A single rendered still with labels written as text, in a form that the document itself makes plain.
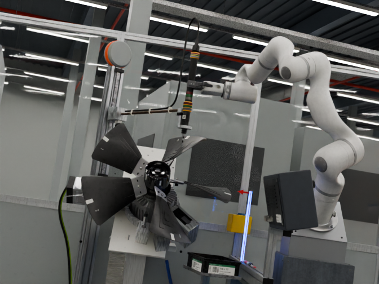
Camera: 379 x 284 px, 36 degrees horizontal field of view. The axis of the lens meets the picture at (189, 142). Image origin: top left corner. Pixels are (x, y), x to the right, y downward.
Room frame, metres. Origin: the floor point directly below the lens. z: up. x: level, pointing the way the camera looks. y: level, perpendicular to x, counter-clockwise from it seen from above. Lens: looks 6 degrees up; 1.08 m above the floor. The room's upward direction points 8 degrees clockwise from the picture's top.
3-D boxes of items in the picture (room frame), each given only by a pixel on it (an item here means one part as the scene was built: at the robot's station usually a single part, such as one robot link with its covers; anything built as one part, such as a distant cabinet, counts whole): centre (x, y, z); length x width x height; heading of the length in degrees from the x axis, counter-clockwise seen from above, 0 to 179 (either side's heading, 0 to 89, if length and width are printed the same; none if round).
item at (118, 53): (3.27, 0.48, 1.88); 0.17 x 0.15 x 0.16; 93
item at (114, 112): (3.20, 0.42, 1.53); 0.10 x 0.07 x 0.08; 38
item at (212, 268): (2.55, -0.17, 0.85); 0.22 x 0.17 x 0.07; 18
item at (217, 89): (2.71, -0.08, 1.65); 0.11 x 0.10 x 0.07; 93
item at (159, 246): (2.71, 0.06, 0.91); 0.12 x 0.08 x 0.12; 3
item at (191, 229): (2.74, -0.02, 0.98); 0.20 x 0.16 x 0.20; 3
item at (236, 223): (3.02, -0.31, 1.02); 0.16 x 0.10 x 0.11; 3
